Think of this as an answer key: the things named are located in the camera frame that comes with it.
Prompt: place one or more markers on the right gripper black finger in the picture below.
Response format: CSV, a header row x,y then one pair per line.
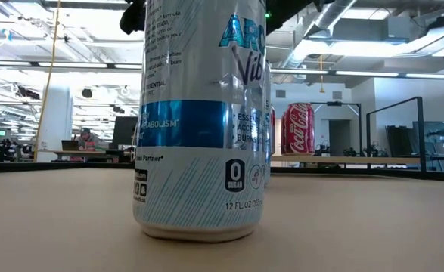
x,y
132,17
286,9

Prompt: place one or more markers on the red Coca-Cola can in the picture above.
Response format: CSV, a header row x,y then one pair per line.
x,y
299,128

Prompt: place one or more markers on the white blue Celsius drink can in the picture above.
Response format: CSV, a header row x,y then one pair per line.
x,y
199,132
268,87

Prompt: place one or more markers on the long ceiling light strip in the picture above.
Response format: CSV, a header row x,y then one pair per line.
x,y
74,65
365,73

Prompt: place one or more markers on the black monitor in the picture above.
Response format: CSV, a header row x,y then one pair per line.
x,y
125,132

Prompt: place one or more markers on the white round column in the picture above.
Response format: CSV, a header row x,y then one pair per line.
x,y
55,121

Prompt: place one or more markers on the person seated at desk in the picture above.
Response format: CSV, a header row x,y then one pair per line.
x,y
87,140

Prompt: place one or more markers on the long wooden office desk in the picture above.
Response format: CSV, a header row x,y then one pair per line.
x,y
93,153

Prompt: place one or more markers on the dark laptop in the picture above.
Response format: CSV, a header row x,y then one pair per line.
x,y
69,145

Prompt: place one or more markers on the small green lit screen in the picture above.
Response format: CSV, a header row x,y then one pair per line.
x,y
1,133

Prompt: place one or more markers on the background robot workstation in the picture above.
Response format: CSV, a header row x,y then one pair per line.
x,y
433,138

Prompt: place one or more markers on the round silver ceiling duct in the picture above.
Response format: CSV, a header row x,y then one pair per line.
x,y
331,15

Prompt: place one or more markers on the grey rectangular ceiling duct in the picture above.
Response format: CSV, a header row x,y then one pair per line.
x,y
361,28

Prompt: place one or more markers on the wooden shelf black metal frame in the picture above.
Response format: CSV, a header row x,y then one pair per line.
x,y
357,159

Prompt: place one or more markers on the black table border frame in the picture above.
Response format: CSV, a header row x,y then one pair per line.
x,y
55,167

